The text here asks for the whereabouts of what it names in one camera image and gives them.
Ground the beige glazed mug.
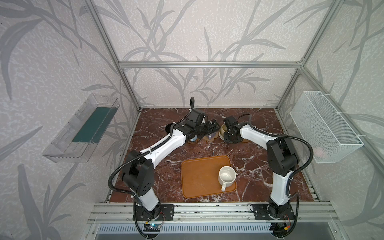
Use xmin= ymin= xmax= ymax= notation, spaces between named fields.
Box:
xmin=219 ymin=124 xmax=228 ymax=140

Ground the light blue mug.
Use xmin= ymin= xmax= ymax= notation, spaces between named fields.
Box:
xmin=189 ymin=136 xmax=199 ymax=141

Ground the purple mug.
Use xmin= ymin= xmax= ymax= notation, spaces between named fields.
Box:
xmin=207 ymin=132 xmax=219 ymax=139

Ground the black mug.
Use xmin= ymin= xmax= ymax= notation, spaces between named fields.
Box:
xmin=165 ymin=123 xmax=176 ymax=136

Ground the white speckled mug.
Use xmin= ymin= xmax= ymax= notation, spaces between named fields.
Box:
xmin=218 ymin=166 xmax=237 ymax=192

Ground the cork flower coaster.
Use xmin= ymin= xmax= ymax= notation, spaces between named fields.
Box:
xmin=204 ymin=136 xmax=218 ymax=142

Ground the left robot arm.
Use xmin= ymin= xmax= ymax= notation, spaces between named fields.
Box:
xmin=108 ymin=109 xmax=220 ymax=213

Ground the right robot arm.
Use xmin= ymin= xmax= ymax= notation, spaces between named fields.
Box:
xmin=223 ymin=116 xmax=314 ymax=213

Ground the orange plastic tray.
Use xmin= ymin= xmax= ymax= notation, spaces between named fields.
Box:
xmin=181 ymin=155 xmax=237 ymax=199

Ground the pink object in basket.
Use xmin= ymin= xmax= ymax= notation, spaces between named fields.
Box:
xmin=313 ymin=147 xmax=328 ymax=158

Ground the green lit circuit board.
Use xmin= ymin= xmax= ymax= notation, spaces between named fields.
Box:
xmin=144 ymin=223 xmax=163 ymax=232

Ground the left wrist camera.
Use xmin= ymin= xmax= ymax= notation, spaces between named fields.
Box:
xmin=187 ymin=109 xmax=206 ymax=126

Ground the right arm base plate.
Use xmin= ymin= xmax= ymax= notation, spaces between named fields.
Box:
xmin=250 ymin=203 xmax=296 ymax=221

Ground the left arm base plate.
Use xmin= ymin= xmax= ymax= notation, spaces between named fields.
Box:
xmin=133 ymin=203 xmax=175 ymax=221

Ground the white wire mesh basket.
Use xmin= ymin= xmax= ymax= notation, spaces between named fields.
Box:
xmin=290 ymin=91 xmax=364 ymax=164

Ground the right wired circuit board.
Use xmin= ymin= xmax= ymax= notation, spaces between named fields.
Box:
xmin=270 ymin=223 xmax=291 ymax=236

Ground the clear plastic wall bin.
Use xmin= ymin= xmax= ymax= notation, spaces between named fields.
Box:
xmin=43 ymin=94 xmax=120 ymax=163

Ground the aluminium front rail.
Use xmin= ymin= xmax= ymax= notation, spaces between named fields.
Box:
xmin=87 ymin=202 xmax=341 ymax=224

